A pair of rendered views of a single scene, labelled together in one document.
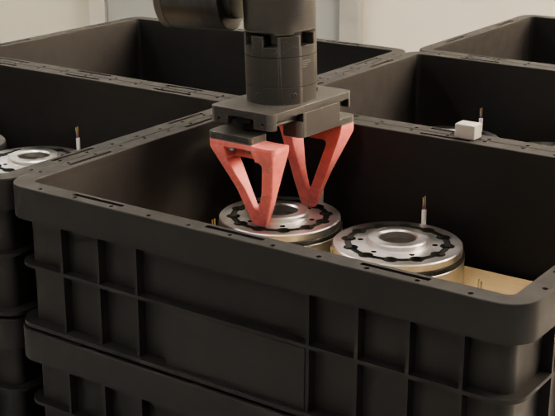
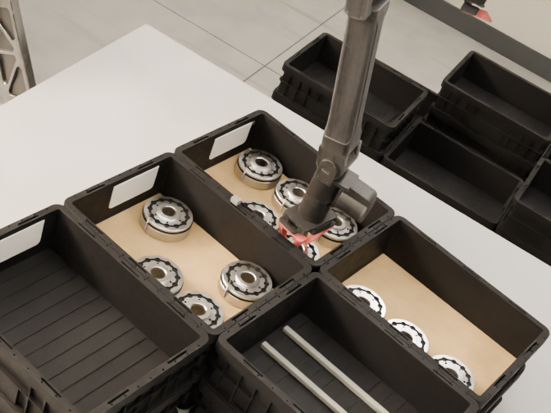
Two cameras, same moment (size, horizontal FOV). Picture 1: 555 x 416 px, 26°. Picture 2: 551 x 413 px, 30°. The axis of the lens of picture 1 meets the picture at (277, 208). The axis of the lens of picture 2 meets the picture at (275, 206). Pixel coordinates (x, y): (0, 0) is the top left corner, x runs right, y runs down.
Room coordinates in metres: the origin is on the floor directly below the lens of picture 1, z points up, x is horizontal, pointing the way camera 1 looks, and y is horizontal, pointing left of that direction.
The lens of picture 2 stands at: (2.51, -0.34, 2.22)
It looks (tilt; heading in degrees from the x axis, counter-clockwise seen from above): 39 degrees down; 171
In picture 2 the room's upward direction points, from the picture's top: 22 degrees clockwise
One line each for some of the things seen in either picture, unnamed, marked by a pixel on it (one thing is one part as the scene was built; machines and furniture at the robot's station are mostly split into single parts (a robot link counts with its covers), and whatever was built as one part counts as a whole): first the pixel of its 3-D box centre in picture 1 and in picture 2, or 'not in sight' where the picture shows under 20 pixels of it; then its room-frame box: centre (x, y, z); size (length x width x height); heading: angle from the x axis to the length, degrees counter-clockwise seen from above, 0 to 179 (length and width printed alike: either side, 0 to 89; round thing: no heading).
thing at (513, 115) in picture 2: not in sight; (480, 144); (-0.43, 0.74, 0.37); 0.40 x 0.30 x 0.45; 65
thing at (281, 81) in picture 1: (281, 74); (314, 206); (0.94, 0.00, 0.98); 0.10 x 0.07 x 0.07; 140
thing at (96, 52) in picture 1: (185, 107); (339, 394); (1.30, 0.10, 0.87); 0.40 x 0.30 x 0.11; 55
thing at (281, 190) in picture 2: not in sight; (298, 194); (0.76, -0.01, 0.86); 0.10 x 0.10 x 0.01
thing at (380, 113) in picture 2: not in sight; (333, 133); (-0.23, 0.20, 0.37); 0.40 x 0.30 x 0.45; 65
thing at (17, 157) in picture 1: (34, 158); (405, 338); (1.11, 0.23, 0.86); 0.05 x 0.05 x 0.01
